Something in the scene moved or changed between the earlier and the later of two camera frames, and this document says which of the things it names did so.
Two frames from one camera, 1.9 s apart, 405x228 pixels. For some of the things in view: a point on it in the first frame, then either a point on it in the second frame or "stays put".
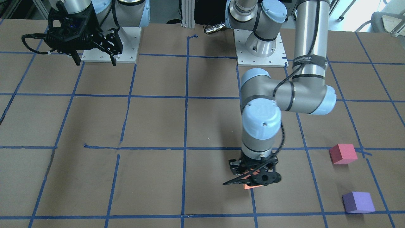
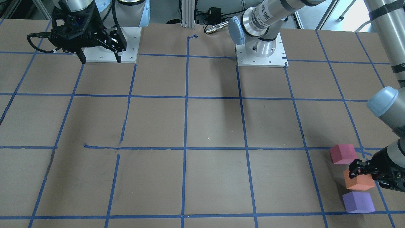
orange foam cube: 246,187 -> 361,182
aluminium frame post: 188,13 stays put
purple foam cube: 358,202 stays put
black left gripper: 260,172 -> 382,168
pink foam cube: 343,154 stays put
